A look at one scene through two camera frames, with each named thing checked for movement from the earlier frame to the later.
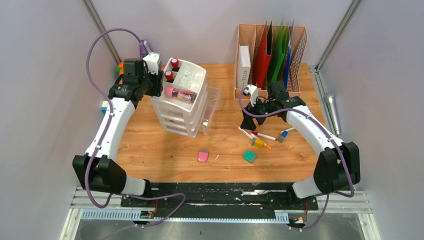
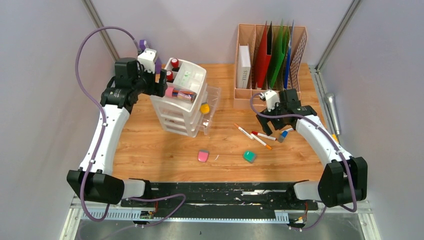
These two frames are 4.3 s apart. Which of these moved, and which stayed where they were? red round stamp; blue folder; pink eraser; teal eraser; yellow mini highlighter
Moved: yellow mini highlighter
Stayed: teal eraser; red round stamp; pink eraser; blue folder
